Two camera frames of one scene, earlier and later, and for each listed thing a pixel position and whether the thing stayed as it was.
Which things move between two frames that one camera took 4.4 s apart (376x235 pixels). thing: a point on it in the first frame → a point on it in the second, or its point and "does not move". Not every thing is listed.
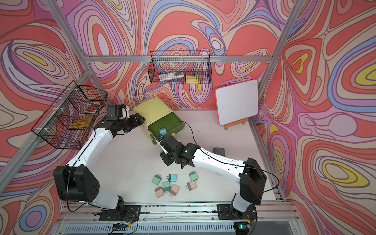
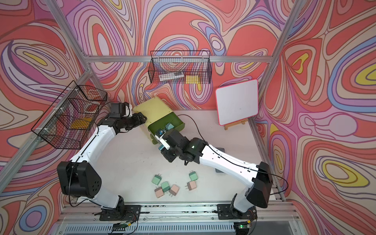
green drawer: (171, 122) does not move
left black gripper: (134, 123) does not move
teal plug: (163, 131) → (169, 126)
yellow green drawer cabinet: (151, 111) does not move
